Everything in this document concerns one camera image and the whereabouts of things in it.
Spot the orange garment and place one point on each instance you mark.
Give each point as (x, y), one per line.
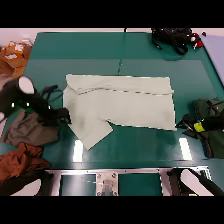
(13, 58)

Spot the black garment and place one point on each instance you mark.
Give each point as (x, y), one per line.
(173, 36)

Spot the rust-brown garment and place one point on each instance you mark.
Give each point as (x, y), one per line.
(20, 160)

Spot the white T-shirt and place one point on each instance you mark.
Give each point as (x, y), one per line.
(133, 106)

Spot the silver frame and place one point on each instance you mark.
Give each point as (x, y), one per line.
(106, 181)

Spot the dark green garment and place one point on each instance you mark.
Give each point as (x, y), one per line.
(213, 143)

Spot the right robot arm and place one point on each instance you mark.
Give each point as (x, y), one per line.
(213, 123)

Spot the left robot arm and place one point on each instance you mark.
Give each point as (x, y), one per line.
(13, 98)

